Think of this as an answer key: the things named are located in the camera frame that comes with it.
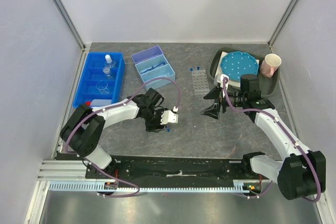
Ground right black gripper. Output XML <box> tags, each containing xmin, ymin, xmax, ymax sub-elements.
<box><xmin>200</xmin><ymin>85</ymin><xmax>247</xmax><ymax>120</ymax></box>

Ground glass funnel dish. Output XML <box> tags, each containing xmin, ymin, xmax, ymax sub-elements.
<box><xmin>96</xmin><ymin>80</ymin><xmax>111</xmax><ymax>94</ymax></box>

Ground teal dotted plate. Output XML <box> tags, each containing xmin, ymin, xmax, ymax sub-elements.
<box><xmin>219</xmin><ymin>51</ymin><xmax>259</xmax><ymax>82</ymax></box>

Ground blue safety glasses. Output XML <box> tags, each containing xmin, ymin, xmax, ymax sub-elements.
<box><xmin>141</xmin><ymin>62</ymin><xmax>166</xmax><ymax>74</ymax></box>

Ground pink paper cup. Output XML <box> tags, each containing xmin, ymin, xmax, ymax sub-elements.
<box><xmin>260</xmin><ymin>54</ymin><xmax>282</xmax><ymax>78</ymax></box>

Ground clear test tube rack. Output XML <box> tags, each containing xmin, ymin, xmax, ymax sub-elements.
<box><xmin>191</xmin><ymin>70</ymin><xmax>209</xmax><ymax>95</ymax></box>

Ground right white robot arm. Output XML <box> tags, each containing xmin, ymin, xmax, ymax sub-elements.
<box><xmin>201</xmin><ymin>74</ymin><xmax>326</xmax><ymax>202</ymax></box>

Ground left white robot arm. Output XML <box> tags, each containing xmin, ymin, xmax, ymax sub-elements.
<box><xmin>60</xmin><ymin>88</ymin><xmax>167</xmax><ymax>178</ymax></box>

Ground clear flask white cap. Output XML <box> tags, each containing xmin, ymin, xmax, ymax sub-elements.
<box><xmin>105</xmin><ymin>54</ymin><xmax>117</xmax><ymax>69</ymax></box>

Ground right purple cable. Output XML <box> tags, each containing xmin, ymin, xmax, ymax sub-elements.
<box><xmin>222</xmin><ymin>77</ymin><xmax>322</xmax><ymax>204</ymax></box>

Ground red cap wash bottle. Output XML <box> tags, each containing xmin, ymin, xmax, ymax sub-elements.
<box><xmin>85</xmin><ymin>99</ymin><xmax>112</xmax><ymax>107</ymax></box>

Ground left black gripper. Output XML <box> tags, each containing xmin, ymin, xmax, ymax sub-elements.
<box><xmin>144</xmin><ymin>108</ymin><xmax>169</xmax><ymax>133</ymax></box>

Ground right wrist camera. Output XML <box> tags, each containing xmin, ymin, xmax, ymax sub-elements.
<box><xmin>213</xmin><ymin>73</ymin><xmax>229</xmax><ymax>89</ymax></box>

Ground dark grey tray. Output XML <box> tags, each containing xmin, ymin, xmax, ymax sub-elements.
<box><xmin>208</xmin><ymin>47</ymin><xmax>280</xmax><ymax>98</ymax></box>

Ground blue compartment bin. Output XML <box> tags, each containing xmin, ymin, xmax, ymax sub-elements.
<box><xmin>72</xmin><ymin>52</ymin><xmax>125</xmax><ymax>108</ymax></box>

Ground purple plastic box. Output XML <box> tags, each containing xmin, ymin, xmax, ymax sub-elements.
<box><xmin>131</xmin><ymin>45</ymin><xmax>163</xmax><ymax>64</ymax></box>

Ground small glass beaker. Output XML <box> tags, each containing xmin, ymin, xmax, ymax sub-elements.
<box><xmin>102</xmin><ymin>67</ymin><xmax>114</xmax><ymax>80</ymax></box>

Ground light blue cable duct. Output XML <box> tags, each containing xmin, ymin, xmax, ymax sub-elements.
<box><xmin>49</xmin><ymin>181</ymin><xmax>262</xmax><ymax>193</ymax></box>

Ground light blue box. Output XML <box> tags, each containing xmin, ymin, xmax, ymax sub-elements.
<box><xmin>135</xmin><ymin>55</ymin><xmax>168</xmax><ymax>75</ymax></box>
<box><xmin>140</xmin><ymin>65</ymin><xmax>175</xmax><ymax>91</ymax></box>

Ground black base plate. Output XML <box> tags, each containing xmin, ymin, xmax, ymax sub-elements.
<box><xmin>85</xmin><ymin>155</ymin><xmax>274</xmax><ymax>189</ymax></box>

